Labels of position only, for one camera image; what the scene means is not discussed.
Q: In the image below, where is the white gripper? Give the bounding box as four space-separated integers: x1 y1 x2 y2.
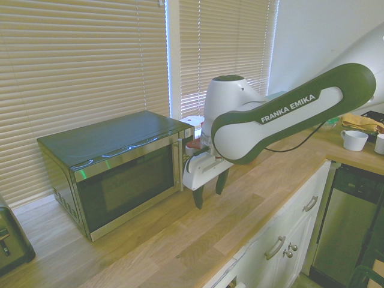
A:
182 151 231 210

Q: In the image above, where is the stainless microwave door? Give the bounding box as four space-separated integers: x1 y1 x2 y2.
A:
70 133 184 243

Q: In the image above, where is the black microwave body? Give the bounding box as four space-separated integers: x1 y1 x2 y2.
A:
36 110 196 242

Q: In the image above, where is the red lidded jar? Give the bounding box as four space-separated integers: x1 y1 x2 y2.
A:
185 138 205 157

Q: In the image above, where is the white container with red clip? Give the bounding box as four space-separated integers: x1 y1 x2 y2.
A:
179 115 206 142

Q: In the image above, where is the white kitchen cabinet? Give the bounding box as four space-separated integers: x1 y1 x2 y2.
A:
209 160 332 288

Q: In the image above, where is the stainless steel dishwasher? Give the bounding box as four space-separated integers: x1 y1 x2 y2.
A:
308 163 384 283

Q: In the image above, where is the narrow beige window blind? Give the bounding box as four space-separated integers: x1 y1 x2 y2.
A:
178 0 278 119

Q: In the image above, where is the yellow cloth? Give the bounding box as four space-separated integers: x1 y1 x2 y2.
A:
340 113 384 133

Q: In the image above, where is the black tray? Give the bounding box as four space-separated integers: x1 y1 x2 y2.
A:
359 110 384 142

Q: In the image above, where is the wide beige window blind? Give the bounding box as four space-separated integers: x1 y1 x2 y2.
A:
0 0 171 208

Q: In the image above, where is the dark metal toaster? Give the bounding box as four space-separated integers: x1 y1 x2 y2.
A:
0 194 36 278

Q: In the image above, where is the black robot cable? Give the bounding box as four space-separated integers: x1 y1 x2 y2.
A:
265 122 326 152

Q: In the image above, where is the silver bar drawer handle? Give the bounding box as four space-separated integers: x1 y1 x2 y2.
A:
302 195 319 212
264 235 286 260

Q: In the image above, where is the green chair frame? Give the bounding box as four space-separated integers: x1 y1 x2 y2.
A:
347 263 384 288

